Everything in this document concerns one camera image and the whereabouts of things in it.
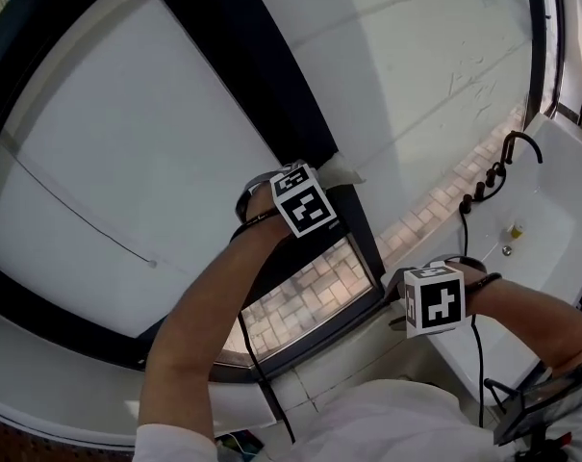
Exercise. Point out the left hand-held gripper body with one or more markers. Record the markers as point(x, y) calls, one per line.
point(305, 205)

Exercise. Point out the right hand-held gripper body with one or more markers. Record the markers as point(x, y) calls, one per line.
point(435, 301)

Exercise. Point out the white cleaning cloth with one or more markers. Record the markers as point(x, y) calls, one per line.
point(341, 171)

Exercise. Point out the black window frame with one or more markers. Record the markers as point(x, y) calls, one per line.
point(261, 65)

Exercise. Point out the person's right forearm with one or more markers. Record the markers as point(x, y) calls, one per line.
point(536, 320)

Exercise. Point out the person's left forearm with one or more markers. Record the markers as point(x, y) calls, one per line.
point(199, 315)

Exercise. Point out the person's left hand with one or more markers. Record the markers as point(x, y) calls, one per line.
point(262, 205)

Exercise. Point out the metal drain plug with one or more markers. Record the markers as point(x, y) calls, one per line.
point(505, 249)

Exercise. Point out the small yellow cup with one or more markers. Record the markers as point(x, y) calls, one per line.
point(516, 230)

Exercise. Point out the person's white shirt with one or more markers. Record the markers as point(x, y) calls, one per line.
point(367, 426)

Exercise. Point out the black chest rig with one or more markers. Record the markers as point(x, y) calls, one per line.
point(536, 402)

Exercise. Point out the white bathtub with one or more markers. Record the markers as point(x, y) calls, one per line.
point(550, 186)

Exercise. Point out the white roller blind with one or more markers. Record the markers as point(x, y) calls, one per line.
point(127, 137)

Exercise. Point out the dark bronze faucet set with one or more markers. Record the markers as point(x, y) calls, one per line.
point(512, 142)

